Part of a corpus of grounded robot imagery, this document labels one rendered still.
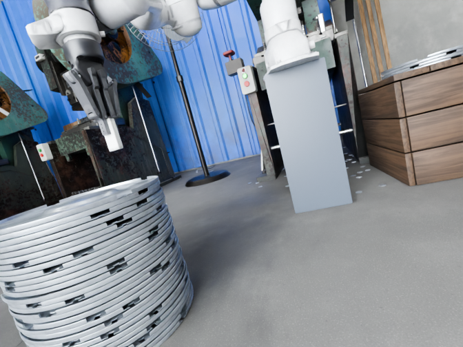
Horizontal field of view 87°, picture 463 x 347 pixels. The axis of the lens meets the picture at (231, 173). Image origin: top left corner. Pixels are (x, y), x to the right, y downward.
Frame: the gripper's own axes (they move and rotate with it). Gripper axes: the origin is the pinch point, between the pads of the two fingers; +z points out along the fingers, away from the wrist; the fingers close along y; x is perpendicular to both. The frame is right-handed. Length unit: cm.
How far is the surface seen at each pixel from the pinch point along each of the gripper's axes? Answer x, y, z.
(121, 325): -9.3, -20.7, 31.4
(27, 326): 1.9, -26.0, 26.9
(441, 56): -83, 49, 1
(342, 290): -42, -5, 38
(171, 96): 112, 237, -64
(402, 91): -69, 43, 8
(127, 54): 94, 150, -89
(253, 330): -27.7, -14.3, 37.9
